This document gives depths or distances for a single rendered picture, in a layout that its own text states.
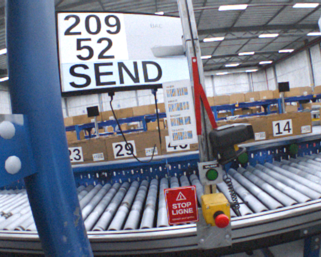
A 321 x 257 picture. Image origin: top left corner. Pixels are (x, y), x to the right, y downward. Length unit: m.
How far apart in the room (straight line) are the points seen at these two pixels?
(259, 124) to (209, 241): 0.89
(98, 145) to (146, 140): 0.35
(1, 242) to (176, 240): 0.74
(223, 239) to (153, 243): 0.24
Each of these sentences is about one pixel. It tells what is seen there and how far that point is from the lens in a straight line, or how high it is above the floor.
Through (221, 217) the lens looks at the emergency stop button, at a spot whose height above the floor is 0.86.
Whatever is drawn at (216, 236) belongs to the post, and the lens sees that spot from 0.65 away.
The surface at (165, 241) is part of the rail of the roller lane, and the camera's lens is 0.64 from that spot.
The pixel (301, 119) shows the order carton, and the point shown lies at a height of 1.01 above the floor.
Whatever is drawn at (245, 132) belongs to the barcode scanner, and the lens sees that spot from 0.48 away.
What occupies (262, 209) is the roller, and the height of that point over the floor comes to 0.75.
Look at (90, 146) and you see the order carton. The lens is 1.22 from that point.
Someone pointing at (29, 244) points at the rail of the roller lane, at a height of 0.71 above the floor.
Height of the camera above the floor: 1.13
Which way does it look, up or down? 3 degrees down
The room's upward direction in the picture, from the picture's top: 8 degrees counter-clockwise
